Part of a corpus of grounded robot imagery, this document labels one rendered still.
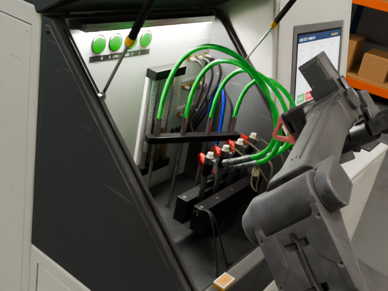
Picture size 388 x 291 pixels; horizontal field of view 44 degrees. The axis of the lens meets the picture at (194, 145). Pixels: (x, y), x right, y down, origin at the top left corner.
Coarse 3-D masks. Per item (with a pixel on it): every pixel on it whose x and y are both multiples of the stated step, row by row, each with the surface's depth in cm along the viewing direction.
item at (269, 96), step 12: (192, 48) 130; (204, 48) 128; (216, 48) 126; (228, 48) 124; (180, 60) 134; (240, 60) 122; (252, 72) 121; (168, 84) 139; (264, 84) 120; (276, 108) 120; (156, 120) 144; (276, 120) 120; (252, 156) 127
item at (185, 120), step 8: (208, 64) 138; (216, 64) 137; (240, 64) 132; (200, 72) 141; (248, 72) 131; (256, 80) 130; (192, 88) 144; (192, 96) 145; (184, 120) 148; (184, 128) 149; (280, 144) 131; (272, 152) 133; (256, 160) 137; (264, 160) 135; (232, 168) 142; (240, 168) 140
